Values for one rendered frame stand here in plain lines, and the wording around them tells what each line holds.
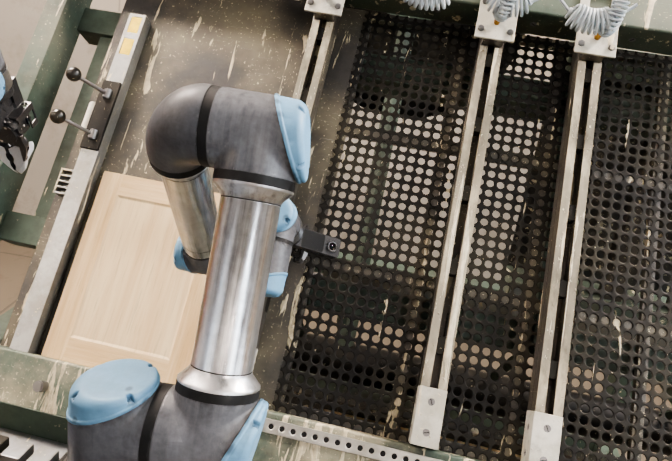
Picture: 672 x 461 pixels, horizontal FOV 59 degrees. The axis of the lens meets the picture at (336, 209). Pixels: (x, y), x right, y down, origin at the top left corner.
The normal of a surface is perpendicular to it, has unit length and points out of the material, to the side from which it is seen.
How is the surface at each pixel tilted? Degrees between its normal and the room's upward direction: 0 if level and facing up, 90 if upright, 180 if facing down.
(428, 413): 56
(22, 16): 90
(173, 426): 44
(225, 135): 89
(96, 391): 7
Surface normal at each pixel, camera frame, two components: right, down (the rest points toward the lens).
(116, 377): 0.01, -0.95
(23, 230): -0.07, -0.29
